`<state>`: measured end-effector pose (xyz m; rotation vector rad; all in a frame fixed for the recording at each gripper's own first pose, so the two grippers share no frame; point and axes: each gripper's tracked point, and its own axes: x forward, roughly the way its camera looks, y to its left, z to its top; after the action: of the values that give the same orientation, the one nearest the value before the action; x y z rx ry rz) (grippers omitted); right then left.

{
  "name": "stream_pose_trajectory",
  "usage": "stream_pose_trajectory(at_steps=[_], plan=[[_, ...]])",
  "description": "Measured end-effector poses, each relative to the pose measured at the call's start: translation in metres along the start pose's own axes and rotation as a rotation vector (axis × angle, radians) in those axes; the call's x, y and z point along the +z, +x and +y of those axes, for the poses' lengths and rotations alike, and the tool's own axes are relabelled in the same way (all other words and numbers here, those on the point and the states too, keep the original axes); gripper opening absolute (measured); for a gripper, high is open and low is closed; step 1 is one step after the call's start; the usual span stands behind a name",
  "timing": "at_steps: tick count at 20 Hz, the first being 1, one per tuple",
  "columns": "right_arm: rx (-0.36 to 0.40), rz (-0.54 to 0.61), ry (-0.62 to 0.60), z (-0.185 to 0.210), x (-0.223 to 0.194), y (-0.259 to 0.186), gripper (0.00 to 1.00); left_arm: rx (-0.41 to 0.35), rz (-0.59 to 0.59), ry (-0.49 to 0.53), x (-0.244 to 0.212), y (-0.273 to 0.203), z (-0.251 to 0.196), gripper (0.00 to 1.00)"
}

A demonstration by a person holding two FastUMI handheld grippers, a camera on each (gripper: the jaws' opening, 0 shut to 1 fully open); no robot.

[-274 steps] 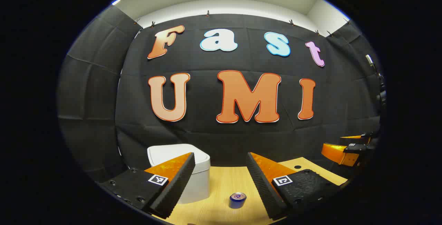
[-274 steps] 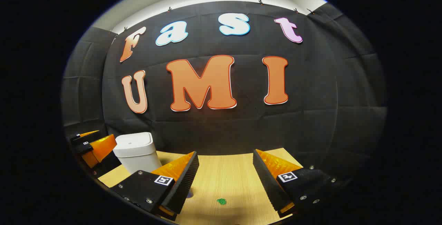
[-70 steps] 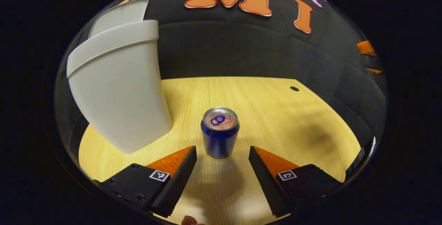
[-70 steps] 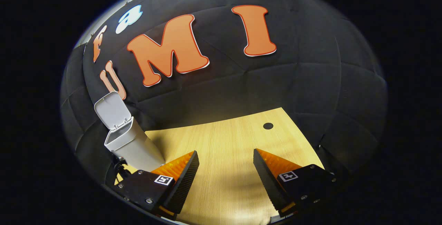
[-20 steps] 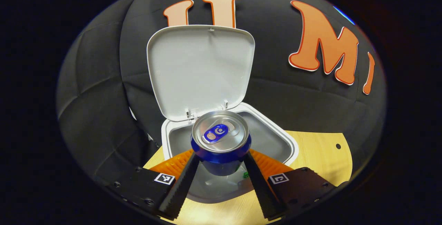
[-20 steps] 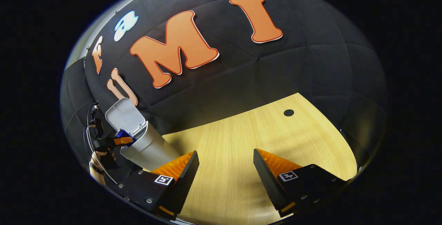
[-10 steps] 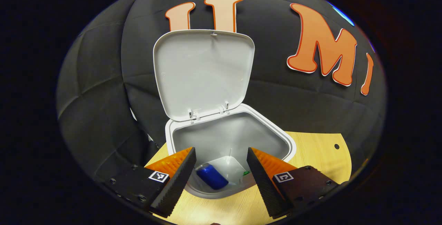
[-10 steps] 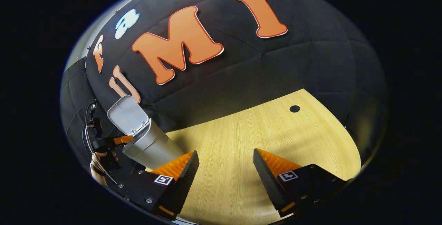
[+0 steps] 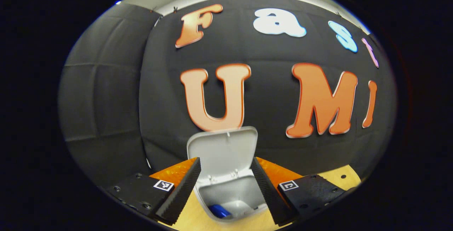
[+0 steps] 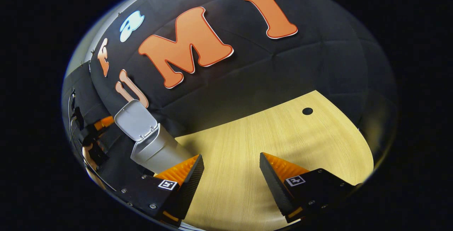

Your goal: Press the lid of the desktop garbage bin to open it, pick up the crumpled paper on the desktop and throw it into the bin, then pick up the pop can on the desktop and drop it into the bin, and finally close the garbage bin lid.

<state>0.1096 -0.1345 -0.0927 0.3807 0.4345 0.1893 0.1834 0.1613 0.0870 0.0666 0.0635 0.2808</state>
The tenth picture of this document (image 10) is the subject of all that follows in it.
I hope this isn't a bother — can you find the white desktop garbage bin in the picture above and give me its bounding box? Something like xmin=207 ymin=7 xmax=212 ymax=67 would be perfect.
xmin=114 ymin=99 xmax=193 ymax=175

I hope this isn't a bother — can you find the black backdrop cloth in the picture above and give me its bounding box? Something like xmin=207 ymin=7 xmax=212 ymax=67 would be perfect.
xmin=62 ymin=0 xmax=398 ymax=185

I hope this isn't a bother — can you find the wooden desktop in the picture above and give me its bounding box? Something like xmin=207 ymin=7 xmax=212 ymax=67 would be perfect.
xmin=175 ymin=90 xmax=374 ymax=231

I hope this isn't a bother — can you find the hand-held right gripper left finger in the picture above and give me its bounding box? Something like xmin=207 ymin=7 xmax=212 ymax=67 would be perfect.
xmin=113 ymin=154 xmax=205 ymax=228

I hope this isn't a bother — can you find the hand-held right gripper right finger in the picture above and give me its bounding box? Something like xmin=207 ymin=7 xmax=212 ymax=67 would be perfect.
xmin=259 ymin=152 xmax=361 ymax=224

